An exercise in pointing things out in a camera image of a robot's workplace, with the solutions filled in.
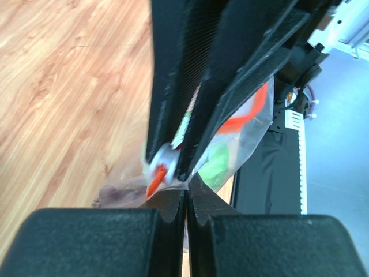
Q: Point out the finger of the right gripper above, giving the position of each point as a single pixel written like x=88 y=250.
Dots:
x=258 y=31
x=192 y=67

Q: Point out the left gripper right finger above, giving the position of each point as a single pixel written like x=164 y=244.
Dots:
x=224 y=242

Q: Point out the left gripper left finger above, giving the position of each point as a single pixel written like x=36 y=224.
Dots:
x=143 y=241

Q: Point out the clear zip bag orange seal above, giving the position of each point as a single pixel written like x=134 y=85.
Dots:
x=243 y=131

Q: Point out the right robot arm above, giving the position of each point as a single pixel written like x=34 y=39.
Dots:
x=331 y=22

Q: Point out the fake purple grapes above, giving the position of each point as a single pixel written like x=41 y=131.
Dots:
x=120 y=197

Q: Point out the fake green cabbage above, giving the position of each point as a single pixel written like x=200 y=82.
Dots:
x=215 y=171

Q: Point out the white slotted cable duct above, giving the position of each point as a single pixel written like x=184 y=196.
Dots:
x=295 y=121

